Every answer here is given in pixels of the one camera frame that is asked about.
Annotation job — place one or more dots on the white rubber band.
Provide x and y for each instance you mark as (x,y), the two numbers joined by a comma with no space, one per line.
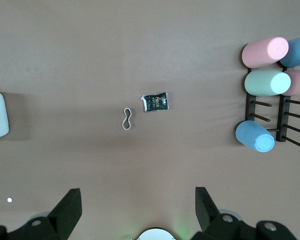
(127,109)

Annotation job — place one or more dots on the black snack packet gold print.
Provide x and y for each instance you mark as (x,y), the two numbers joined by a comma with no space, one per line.
(156,102)

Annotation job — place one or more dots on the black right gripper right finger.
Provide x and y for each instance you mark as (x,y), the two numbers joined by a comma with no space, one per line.
(207,215)

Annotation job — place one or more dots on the small white round dot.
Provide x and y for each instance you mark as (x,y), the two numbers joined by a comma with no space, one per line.
(9,200)

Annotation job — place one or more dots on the green cylindrical cup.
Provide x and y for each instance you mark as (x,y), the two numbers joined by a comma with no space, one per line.
(262,82)

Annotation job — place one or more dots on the dark wooden cup rack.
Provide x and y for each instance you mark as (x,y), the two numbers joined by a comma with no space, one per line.
(248,107)

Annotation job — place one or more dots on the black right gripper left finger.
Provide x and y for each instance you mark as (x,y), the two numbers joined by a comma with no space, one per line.
(65,212)

